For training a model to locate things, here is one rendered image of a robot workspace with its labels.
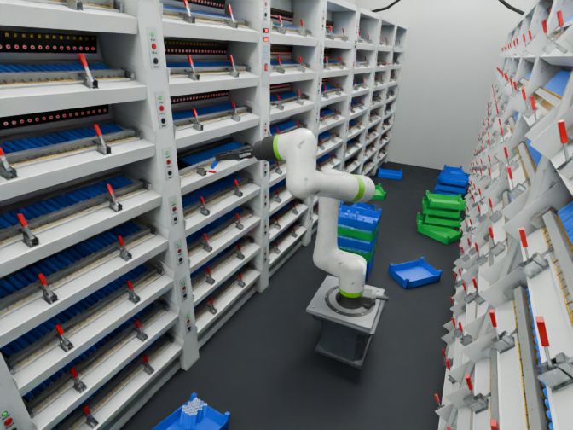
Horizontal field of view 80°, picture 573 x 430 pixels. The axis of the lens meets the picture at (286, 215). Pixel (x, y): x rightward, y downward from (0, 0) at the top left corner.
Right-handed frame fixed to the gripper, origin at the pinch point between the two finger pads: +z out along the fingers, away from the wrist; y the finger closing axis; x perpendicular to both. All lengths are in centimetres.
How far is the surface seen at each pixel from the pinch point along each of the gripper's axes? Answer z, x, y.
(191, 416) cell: 16, 96, 44
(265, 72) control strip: 4, -30, -53
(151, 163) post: 16.0, -4.4, 22.0
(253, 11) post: 1, -56, -49
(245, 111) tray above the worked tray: 15.7, -14.2, -43.4
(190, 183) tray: 15.8, 8.1, 6.7
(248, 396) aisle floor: 7, 108, 20
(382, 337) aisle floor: -37, 121, -47
